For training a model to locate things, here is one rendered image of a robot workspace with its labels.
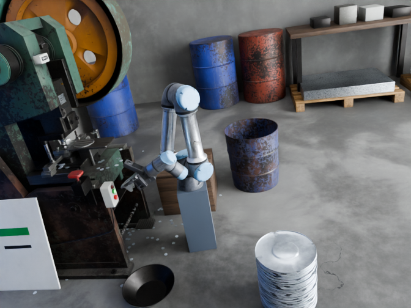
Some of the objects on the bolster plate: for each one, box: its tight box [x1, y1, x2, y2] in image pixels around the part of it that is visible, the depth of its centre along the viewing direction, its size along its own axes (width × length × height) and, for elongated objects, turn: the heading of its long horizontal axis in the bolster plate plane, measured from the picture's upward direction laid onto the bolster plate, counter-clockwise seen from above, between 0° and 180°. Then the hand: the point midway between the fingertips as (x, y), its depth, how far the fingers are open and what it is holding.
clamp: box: [41, 153, 63, 178], centre depth 191 cm, size 6×17×10 cm, turn 10°
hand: (122, 185), depth 184 cm, fingers closed
